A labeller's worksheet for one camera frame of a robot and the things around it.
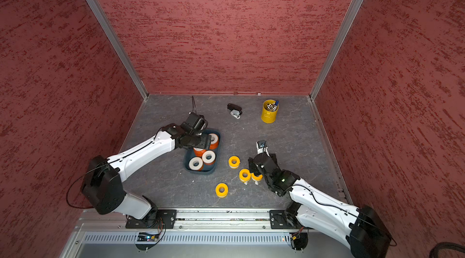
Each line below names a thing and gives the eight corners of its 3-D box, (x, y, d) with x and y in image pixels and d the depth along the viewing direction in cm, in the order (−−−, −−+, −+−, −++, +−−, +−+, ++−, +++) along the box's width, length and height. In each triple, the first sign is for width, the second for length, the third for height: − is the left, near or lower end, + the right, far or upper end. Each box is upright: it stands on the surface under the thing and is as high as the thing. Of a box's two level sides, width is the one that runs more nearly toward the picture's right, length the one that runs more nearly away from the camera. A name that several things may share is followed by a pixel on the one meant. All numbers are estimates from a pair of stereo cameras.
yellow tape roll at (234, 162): (228, 168, 91) (228, 166, 89) (228, 157, 94) (228, 155, 93) (240, 168, 91) (240, 166, 89) (239, 157, 94) (240, 155, 93)
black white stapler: (224, 110, 115) (224, 106, 113) (231, 104, 119) (231, 101, 116) (238, 119, 111) (238, 116, 108) (244, 113, 114) (244, 109, 111)
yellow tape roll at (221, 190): (215, 197, 82) (214, 196, 80) (216, 184, 86) (215, 183, 84) (227, 197, 82) (227, 196, 80) (228, 184, 86) (228, 183, 84)
